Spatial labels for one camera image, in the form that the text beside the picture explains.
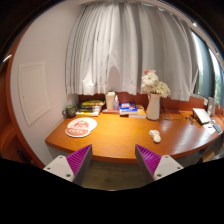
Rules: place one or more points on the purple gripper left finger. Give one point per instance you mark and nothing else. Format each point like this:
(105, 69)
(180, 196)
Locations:
(72, 167)

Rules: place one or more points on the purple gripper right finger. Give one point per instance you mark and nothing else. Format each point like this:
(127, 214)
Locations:
(154, 166)

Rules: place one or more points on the white computer mouse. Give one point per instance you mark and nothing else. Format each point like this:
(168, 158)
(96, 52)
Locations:
(155, 135)

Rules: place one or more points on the round red white mouse pad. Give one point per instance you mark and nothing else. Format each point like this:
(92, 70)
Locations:
(80, 127)

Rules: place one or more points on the yellow book under blue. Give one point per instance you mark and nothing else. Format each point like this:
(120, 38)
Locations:
(140, 112)

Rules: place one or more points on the white vase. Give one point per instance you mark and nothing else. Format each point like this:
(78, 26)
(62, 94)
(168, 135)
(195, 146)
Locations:
(153, 108)

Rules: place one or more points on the dark green mug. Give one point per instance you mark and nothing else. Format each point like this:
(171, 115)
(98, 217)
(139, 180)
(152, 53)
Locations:
(69, 111)

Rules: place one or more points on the stack of yellow books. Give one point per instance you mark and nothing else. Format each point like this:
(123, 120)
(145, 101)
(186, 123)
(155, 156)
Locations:
(90, 108)

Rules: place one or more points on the white laptop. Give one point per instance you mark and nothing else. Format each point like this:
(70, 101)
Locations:
(201, 115)

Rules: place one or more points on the black remote control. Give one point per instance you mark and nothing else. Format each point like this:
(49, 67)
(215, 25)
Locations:
(217, 127)

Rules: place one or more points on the clear plastic bottle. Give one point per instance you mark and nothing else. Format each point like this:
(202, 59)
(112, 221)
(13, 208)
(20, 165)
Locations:
(116, 103)

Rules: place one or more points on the white and pink flowers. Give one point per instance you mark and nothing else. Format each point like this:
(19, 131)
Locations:
(152, 85)

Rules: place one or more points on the white curtain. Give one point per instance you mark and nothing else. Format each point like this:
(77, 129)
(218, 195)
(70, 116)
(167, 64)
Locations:
(112, 43)

